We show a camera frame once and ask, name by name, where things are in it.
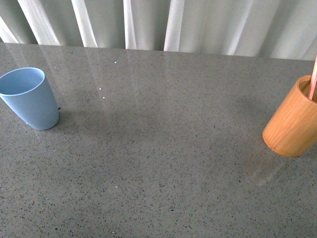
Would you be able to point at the pink speckled chopstick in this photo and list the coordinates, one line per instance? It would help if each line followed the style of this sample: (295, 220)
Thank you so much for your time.
(313, 81)

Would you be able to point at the bamboo wooden chopstick holder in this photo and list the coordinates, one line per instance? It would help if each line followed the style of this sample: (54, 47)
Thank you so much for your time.
(292, 130)

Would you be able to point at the light blue plastic cup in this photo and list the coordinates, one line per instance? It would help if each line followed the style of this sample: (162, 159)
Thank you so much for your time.
(28, 93)

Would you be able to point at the white pleated curtain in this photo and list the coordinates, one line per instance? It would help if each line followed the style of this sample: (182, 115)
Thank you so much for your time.
(285, 29)

